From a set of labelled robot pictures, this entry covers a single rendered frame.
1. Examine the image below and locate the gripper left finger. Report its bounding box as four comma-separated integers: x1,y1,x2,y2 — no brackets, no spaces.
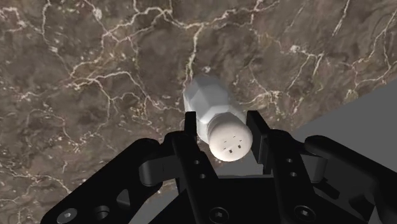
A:
40,111,230,224

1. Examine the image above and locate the white salt shaker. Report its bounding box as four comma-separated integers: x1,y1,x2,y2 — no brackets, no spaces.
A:
182,74,254,162

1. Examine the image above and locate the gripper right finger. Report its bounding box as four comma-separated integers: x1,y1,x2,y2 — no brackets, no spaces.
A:
246,110,397,224

